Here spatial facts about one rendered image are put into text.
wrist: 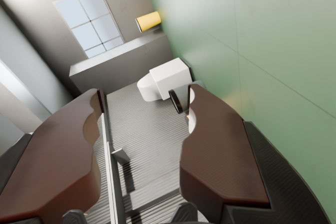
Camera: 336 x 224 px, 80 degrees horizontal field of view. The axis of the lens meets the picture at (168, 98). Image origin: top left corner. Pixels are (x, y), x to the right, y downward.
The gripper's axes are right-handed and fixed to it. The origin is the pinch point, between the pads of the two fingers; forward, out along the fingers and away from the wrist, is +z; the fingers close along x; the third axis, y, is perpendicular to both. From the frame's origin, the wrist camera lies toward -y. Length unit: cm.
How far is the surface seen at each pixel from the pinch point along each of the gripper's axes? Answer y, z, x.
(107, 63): 194, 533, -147
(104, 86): 264, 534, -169
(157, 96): 238, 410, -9
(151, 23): 98, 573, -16
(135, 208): 311, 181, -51
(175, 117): 272, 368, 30
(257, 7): 17, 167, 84
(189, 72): 183, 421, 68
